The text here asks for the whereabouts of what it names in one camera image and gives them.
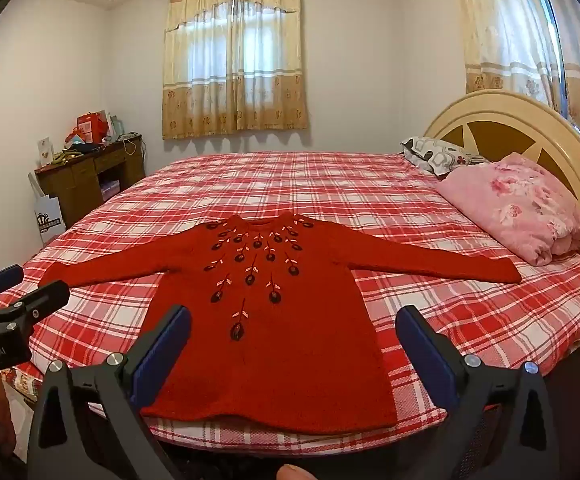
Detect bed with red plaid sheet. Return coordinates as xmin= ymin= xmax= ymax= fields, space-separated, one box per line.
xmin=0 ymin=150 xmax=580 ymax=456

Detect beige floral window curtain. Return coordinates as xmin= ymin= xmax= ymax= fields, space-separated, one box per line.
xmin=162 ymin=0 xmax=309 ymax=141

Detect grey white patterned pillow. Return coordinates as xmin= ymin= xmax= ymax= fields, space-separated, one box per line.
xmin=401 ymin=136 xmax=491 ymax=177

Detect brown wooden cabinet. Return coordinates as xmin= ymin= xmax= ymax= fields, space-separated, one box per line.
xmin=34 ymin=135 xmax=147 ymax=231

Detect person's right hand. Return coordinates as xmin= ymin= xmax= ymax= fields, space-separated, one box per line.
xmin=276 ymin=464 xmax=315 ymax=480

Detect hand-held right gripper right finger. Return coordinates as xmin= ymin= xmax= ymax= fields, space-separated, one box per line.
xmin=395 ymin=304 xmax=568 ymax=480

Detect cream wooden headboard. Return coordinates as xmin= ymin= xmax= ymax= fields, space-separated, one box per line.
xmin=422 ymin=89 xmax=580 ymax=281

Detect red embroidered knit sweater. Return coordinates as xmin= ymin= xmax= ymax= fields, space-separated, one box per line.
xmin=40 ymin=211 xmax=522 ymax=436

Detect pink floral pillow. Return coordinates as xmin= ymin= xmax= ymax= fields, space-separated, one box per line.
xmin=435 ymin=152 xmax=580 ymax=267

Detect pile of clothes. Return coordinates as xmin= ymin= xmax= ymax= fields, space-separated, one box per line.
xmin=51 ymin=141 xmax=105 ymax=167

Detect blue window frame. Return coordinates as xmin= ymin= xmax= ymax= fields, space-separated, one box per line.
xmin=540 ymin=0 xmax=568 ymax=116

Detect white paper bag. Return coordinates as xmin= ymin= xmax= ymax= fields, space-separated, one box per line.
xmin=28 ymin=172 xmax=67 ymax=247

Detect beige floral side curtain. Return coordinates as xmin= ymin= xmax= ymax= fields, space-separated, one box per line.
xmin=450 ymin=0 xmax=580 ymax=196

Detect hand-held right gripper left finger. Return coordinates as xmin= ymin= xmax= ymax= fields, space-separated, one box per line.
xmin=26 ymin=304 xmax=193 ymax=480

